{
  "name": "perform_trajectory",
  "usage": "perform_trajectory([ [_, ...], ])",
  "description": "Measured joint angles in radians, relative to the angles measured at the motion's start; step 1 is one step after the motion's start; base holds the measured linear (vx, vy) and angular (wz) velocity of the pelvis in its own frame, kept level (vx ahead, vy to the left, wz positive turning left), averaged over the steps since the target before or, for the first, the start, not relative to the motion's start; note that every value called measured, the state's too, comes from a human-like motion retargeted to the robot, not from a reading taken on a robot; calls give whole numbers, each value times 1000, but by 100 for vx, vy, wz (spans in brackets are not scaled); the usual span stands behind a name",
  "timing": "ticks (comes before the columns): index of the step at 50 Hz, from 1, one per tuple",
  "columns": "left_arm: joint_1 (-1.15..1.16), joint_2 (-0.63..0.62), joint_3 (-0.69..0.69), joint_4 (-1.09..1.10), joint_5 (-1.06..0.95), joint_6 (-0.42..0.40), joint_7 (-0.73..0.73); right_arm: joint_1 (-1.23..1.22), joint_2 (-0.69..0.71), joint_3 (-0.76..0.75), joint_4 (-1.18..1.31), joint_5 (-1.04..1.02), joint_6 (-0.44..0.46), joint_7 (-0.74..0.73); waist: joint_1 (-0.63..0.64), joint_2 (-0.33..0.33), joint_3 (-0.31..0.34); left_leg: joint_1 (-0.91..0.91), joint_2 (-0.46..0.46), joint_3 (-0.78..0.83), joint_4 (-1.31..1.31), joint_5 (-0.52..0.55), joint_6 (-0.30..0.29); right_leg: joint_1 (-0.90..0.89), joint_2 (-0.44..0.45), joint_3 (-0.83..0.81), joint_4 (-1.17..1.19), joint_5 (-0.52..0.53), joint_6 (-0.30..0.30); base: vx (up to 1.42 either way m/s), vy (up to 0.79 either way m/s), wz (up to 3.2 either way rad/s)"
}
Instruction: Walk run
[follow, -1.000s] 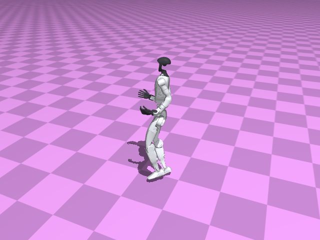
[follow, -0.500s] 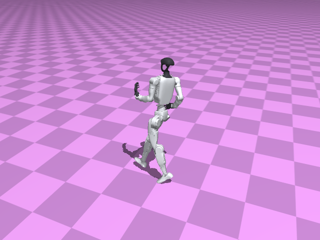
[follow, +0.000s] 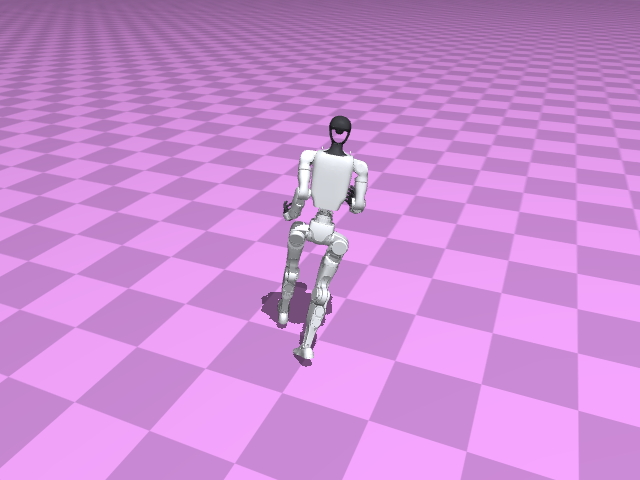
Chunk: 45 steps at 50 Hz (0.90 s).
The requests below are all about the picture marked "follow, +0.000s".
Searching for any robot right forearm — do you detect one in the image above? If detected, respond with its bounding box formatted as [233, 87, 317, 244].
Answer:
[349, 198, 366, 214]

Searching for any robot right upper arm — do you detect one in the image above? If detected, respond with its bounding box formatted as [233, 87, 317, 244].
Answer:
[351, 158, 368, 210]

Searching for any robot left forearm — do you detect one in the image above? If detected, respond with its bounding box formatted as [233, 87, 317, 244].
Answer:
[283, 187, 305, 221]

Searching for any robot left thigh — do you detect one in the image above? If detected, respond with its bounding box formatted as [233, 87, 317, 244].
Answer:
[286, 221, 309, 283]

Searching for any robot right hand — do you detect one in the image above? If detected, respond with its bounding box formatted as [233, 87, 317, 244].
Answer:
[345, 185, 355, 206]

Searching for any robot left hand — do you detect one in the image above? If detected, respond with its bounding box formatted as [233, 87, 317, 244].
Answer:
[283, 201, 293, 221]

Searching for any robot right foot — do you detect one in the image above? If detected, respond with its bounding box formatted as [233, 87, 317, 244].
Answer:
[293, 344, 314, 359]

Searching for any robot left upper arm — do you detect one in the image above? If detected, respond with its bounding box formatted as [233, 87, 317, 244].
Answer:
[297, 150, 317, 200]

